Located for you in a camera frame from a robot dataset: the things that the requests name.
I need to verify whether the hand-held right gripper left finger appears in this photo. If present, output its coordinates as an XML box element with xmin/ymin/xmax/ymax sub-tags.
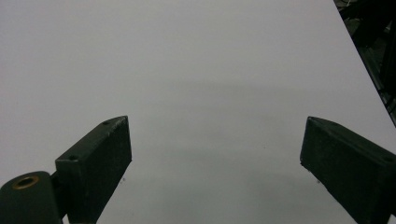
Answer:
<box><xmin>54</xmin><ymin>115</ymin><xmax>133</xmax><ymax>224</ymax></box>

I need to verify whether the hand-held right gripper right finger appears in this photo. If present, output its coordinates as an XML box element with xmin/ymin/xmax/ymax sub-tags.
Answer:
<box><xmin>299</xmin><ymin>116</ymin><xmax>396</xmax><ymax>224</ymax></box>

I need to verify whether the dark metal stand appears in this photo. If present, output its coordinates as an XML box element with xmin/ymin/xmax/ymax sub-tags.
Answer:
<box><xmin>333</xmin><ymin>0</ymin><xmax>396</xmax><ymax>127</ymax></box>

